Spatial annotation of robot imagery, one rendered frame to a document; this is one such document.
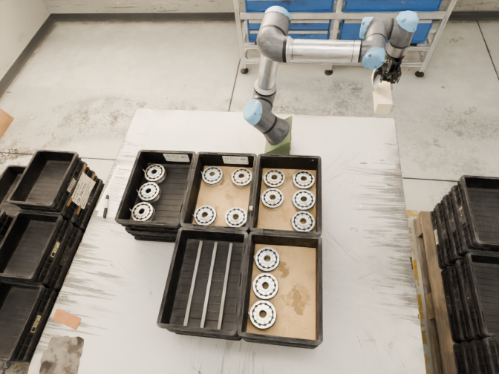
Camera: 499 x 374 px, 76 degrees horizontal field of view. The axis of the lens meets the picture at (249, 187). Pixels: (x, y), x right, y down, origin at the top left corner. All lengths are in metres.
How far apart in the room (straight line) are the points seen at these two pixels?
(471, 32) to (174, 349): 3.90
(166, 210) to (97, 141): 1.78
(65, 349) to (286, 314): 0.95
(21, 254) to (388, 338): 2.09
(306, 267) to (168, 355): 0.67
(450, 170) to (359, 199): 1.31
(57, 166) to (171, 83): 1.48
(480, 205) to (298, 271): 1.18
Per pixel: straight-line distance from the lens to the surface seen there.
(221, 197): 1.55
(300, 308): 1.35
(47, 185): 2.47
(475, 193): 2.21
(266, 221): 1.46
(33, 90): 4.16
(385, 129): 2.01
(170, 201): 1.60
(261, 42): 1.36
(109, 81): 3.78
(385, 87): 1.62
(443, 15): 3.18
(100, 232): 1.83
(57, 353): 1.73
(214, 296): 1.39
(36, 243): 2.43
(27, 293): 2.47
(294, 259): 1.40
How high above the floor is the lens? 2.16
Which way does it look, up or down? 59 degrees down
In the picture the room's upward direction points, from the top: 9 degrees counter-clockwise
